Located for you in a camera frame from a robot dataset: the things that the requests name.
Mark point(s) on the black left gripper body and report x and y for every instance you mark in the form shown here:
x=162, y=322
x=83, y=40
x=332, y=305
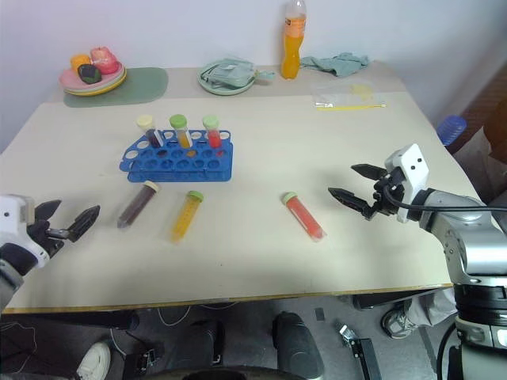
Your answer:
x=41, y=237

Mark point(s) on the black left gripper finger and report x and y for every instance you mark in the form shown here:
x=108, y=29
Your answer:
x=47, y=210
x=84, y=223

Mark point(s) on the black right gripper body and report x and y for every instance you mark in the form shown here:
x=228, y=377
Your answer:
x=386, y=200

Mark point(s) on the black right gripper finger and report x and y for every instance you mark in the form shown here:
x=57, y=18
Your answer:
x=350, y=200
x=370, y=172

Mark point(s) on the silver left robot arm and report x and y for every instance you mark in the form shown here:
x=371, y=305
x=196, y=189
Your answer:
x=12, y=259

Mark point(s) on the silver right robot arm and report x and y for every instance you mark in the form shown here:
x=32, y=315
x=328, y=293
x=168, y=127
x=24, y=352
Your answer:
x=471, y=245

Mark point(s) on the yellow tube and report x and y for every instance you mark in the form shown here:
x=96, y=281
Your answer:
x=182, y=134
x=184, y=217

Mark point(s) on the blue plastic test tube rack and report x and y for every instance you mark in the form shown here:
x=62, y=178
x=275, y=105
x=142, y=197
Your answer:
x=166, y=162

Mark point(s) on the clear plastic zip bag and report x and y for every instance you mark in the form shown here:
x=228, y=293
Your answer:
x=348, y=95

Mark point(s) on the blue ribbed cylinder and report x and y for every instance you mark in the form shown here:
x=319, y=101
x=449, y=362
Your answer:
x=450, y=128

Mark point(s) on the brown paper bag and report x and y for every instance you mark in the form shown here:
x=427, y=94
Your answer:
x=479, y=170

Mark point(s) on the crumpled green cloth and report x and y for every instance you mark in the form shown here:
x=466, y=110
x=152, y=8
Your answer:
x=336, y=65

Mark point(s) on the grey trouser leg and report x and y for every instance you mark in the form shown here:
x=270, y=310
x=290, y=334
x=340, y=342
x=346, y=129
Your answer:
x=433, y=308

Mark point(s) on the grey sneaker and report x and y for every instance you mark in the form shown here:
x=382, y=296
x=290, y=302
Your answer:
x=398, y=322

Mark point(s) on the pink plate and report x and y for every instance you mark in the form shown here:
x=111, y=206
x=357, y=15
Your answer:
x=71, y=81

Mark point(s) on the yellow plate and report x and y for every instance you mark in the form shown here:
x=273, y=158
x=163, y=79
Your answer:
x=107, y=89

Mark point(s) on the white shoe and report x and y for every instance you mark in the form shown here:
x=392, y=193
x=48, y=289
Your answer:
x=95, y=362

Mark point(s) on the orange soda plastic bottle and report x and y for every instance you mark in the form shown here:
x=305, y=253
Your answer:
x=292, y=55

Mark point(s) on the dark toy avocado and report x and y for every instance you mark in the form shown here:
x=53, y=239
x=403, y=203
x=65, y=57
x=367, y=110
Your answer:
x=88, y=74

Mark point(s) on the green placemat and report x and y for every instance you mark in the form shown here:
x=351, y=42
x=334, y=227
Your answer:
x=138, y=89

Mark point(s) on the orange toy fruit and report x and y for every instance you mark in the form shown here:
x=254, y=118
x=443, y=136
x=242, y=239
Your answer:
x=79, y=61

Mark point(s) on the black metal stand with caster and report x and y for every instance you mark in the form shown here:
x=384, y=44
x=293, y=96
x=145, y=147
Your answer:
x=362, y=352

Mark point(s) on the dark rounded shape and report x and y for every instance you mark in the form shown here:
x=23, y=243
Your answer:
x=297, y=344

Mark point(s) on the red toy apple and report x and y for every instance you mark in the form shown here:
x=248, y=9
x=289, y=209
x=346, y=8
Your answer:
x=105, y=61

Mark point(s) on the pale green plate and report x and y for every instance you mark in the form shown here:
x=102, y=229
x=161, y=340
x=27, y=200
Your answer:
x=222, y=90

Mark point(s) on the folded green cloth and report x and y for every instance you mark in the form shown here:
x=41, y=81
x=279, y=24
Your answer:
x=229, y=73

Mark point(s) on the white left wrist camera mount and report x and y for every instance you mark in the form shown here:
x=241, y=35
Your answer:
x=12, y=213

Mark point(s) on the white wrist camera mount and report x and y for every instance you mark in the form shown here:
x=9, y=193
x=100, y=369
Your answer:
x=12, y=213
x=414, y=166

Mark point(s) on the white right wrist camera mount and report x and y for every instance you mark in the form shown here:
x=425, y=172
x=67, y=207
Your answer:
x=414, y=166

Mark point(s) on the black table frame beam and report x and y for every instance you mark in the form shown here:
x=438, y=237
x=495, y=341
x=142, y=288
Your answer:
x=79, y=320

